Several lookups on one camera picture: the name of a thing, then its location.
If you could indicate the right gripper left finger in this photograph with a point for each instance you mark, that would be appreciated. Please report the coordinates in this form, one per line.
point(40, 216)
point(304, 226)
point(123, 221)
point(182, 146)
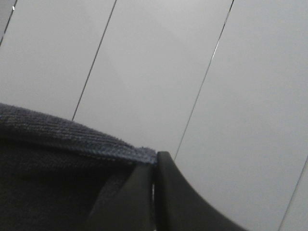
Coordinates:
point(130, 209)

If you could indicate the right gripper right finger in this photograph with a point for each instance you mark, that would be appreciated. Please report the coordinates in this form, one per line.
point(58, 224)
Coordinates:
point(179, 207)

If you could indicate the grey-purple microfibre towel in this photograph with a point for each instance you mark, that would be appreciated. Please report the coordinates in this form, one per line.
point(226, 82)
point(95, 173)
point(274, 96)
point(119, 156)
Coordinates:
point(53, 171)

